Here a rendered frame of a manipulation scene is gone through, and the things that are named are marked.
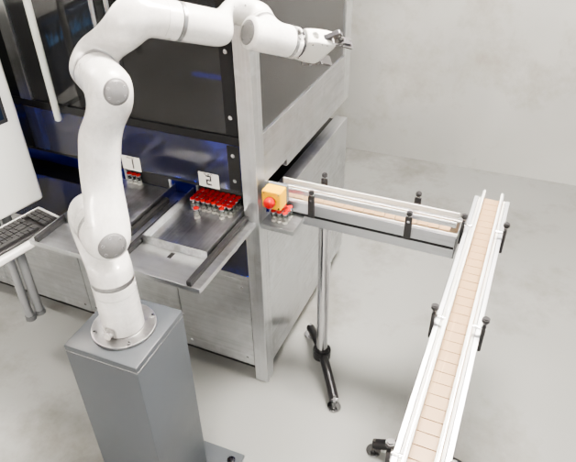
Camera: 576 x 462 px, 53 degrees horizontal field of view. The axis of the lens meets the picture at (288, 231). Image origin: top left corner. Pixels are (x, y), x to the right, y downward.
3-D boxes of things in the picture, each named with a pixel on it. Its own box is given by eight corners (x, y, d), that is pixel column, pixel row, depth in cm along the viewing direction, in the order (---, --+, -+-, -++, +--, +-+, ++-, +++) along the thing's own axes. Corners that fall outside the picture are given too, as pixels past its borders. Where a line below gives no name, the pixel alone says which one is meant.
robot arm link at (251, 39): (272, 41, 158) (285, 64, 154) (232, 32, 150) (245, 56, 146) (288, 16, 153) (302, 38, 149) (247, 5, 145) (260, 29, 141)
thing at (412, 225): (270, 218, 219) (268, 182, 210) (286, 198, 230) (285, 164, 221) (451, 261, 196) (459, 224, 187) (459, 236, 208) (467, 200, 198)
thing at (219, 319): (61, 188, 404) (27, 65, 353) (340, 257, 335) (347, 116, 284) (-59, 272, 329) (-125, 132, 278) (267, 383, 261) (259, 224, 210)
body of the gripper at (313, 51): (302, 19, 152) (333, 27, 159) (280, 40, 159) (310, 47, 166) (308, 44, 150) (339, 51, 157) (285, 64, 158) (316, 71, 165)
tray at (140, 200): (123, 179, 238) (121, 170, 236) (176, 191, 229) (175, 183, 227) (66, 222, 213) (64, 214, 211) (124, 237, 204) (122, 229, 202)
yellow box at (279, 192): (271, 197, 209) (270, 180, 205) (288, 201, 207) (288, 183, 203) (261, 207, 204) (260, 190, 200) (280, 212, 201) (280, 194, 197)
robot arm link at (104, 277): (97, 299, 153) (77, 225, 139) (77, 263, 166) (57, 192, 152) (140, 282, 158) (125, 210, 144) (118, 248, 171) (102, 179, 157)
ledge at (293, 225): (276, 208, 221) (276, 204, 220) (307, 215, 217) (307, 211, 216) (260, 228, 211) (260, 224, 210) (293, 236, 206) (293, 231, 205)
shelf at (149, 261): (114, 181, 241) (113, 176, 240) (264, 215, 217) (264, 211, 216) (29, 244, 205) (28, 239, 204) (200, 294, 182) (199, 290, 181)
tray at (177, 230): (193, 194, 227) (193, 187, 225) (252, 208, 218) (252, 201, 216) (143, 242, 201) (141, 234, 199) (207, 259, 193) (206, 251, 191)
